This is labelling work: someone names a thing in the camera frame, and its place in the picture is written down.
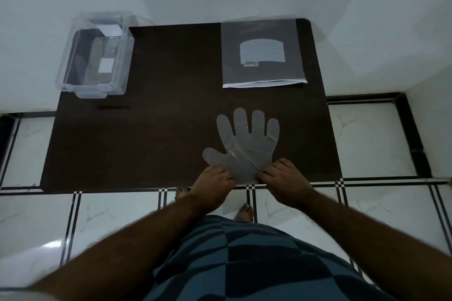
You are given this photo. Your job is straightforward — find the person's right hand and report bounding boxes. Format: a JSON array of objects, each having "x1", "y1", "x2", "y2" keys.
[{"x1": 257, "y1": 158, "x2": 317, "y2": 210}]

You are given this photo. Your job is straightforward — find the person's left hand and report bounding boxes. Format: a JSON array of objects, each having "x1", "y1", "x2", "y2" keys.
[{"x1": 192, "y1": 166, "x2": 237, "y2": 215}]

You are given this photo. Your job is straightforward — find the clear plastic disposable glove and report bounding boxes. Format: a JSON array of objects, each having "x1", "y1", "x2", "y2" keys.
[{"x1": 202, "y1": 107, "x2": 280, "y2": 185}]

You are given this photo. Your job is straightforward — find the person's right forearm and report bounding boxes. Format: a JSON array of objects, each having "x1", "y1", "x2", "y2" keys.
[{"x1": 300, "y1": 190, "x2": 452, "y2": 301}]

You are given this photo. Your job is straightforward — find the person's left forearm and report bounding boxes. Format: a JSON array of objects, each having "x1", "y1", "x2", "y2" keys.
[{"x1": 28, "y1": 193, "x2": 213, "y2": 301}]

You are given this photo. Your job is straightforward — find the person's right foot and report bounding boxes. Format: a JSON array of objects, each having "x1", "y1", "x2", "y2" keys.
[{"x1": 234, "y1": 204, "x2": 255, "y2": 224}]

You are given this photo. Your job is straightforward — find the blue checkered shorts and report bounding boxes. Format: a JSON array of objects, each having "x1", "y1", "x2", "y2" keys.
[{"x1": 143, "y1": 215, "x2": 397, "y2": 301}]

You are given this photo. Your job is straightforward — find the clear packet of plastic gloves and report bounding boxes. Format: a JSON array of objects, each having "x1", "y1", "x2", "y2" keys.
[{"x1": 221, "y1": 19, "x2": 308, "y2": 89}]

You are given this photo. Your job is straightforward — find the clear plastic storage container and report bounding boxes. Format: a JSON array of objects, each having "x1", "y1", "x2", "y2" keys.
[{"x1": 55, "y1": 11, "x2": 135, "y2": 99}]

